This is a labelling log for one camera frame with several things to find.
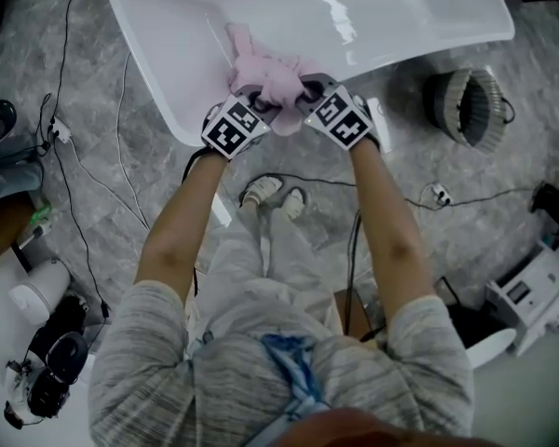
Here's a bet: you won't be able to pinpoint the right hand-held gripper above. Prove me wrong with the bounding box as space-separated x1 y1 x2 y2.
296 73 382 151

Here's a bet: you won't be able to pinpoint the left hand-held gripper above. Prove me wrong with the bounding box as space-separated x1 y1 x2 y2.
200 85 281 161

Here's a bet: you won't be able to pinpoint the pink cloth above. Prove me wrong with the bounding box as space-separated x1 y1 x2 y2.
224 21 319 138

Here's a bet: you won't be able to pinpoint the woven laundry basket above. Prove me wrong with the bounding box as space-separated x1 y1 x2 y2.
421 67 516 156

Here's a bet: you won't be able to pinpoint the person's left forearm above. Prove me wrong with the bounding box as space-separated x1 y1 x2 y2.
133 149 230 307

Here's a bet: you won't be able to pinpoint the person's right forearm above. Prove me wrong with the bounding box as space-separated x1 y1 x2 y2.
348 142 438 326

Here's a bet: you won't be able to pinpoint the person's left shoe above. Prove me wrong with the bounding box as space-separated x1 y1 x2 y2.
238 175 285 210

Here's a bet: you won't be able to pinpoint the person's shoe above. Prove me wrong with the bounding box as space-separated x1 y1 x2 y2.
279 187 308 224
238 175 285 210

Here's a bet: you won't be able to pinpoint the person's right shoe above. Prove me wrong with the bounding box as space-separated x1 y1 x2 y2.
279 187 308 224

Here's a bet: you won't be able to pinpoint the white bathtub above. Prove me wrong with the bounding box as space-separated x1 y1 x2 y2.
104 0 516 148

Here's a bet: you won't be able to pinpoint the white power strip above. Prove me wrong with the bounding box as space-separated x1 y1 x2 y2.
49 116 73 144
429 182 454 207

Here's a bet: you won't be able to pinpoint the person's light grey trousers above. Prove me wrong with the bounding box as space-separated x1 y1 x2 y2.
193 200 348 344

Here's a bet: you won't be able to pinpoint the grey-blue cloth bag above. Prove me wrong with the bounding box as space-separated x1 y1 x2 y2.
0 132 46 205

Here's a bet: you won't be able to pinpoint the light blue chest harness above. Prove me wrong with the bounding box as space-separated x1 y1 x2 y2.
241 332 333 447

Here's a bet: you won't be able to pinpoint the person's grey striped shirt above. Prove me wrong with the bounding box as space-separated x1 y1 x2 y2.
88 279 476 447

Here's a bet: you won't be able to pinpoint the white appliance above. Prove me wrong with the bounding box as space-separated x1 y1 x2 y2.
484 237 559 359

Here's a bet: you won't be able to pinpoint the white oval tabletop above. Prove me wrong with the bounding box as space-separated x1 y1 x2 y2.
465 327 519 371

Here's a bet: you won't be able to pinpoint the person's face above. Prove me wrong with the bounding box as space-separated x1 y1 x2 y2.
279 406 495 447

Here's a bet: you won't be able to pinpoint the black floor cable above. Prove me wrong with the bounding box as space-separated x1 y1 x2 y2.
239 171 541 210
35 0 112 331

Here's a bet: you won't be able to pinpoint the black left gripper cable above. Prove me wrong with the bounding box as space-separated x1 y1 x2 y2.
180 148 207 186

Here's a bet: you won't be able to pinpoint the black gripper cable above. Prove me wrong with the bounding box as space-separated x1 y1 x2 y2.
180 148 207 186
343 210 363 337

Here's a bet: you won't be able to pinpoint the white floor cable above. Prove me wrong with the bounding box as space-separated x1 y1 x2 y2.
68 52 151 232

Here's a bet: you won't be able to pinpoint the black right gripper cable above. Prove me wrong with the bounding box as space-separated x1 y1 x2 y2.
343 210 363 337

